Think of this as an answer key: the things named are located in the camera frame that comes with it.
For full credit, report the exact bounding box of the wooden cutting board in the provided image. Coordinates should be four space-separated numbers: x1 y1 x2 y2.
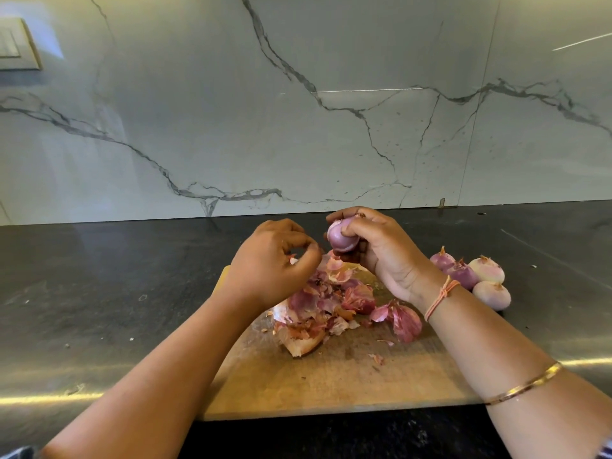
199 258 484 421

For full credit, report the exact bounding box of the red onion with pale patch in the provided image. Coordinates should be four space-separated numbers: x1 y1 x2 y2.
326 217 363 254

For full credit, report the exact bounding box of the small red onion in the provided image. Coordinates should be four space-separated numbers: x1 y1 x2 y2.
429 245 456 272

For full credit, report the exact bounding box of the orange thread bracelet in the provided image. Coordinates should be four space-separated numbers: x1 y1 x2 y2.
423 274 462 323

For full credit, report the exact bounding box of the pile of onion peels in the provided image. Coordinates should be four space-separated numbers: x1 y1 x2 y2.
268 251 426 358

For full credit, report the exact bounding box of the gold bangle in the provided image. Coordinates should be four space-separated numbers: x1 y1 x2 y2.
484 360 565 407

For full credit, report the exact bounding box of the brownish red onion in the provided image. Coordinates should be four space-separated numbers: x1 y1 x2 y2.
469 255 507 285

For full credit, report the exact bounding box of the person's right forearm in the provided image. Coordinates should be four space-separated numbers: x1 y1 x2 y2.
425 286 612 459

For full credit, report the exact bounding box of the person's right hand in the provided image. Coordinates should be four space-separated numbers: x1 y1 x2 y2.
325 206 449 310

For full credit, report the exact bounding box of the person's left forearm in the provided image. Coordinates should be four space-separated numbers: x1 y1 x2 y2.
40 299 254 459

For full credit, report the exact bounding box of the white wall switch plate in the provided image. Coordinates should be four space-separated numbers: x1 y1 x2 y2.
0 17 42 71

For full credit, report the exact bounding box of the person's left hand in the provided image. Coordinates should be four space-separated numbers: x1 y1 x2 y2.
218 219 324 316

